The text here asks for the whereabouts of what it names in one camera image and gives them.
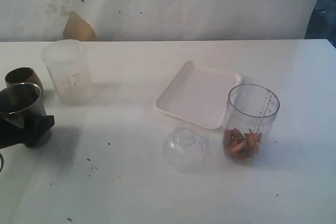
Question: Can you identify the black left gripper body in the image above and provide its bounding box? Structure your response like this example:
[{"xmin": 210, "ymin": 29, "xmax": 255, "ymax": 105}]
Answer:
[{"xmin": 0, "ymin": 116, "xmax": 26, "ymax": 149}]

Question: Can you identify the stainless steel cup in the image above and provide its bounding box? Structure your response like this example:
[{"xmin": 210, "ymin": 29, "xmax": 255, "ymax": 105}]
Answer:
[{"xmin": 1, "ymin": 82, "xmax": 47, "ymax": 128}]

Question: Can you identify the brown wooden cup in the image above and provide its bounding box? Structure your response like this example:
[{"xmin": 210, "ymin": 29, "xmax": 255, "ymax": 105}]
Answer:
[{"xmin": 5, "ymin": 67, "xmax": 44, "ymax": 94}]

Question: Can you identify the clear dome shaker lid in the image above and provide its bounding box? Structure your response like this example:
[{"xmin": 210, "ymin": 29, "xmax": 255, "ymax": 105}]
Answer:
[{"xmin": 162, "ymin": 123, "xmax": 206, "ymax": 173}]

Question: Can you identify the clear plastic shaker cup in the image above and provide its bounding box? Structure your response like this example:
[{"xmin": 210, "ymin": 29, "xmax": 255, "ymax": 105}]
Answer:
[{"xmin": 223, "ymin": 84, "xmax": 280, "ymax": 164}]

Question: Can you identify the translucent plastic container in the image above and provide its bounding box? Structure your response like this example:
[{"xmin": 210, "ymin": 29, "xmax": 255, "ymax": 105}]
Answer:
[{"xmin": 41, "ymin": 39, "xmax": 92, "ymax": 106}]

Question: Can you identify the white rectangular tray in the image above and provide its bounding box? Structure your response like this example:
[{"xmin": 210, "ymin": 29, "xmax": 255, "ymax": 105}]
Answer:
[{"xmin": 153, "ymin": 61, "xmax": 243, "ymax": 130}]

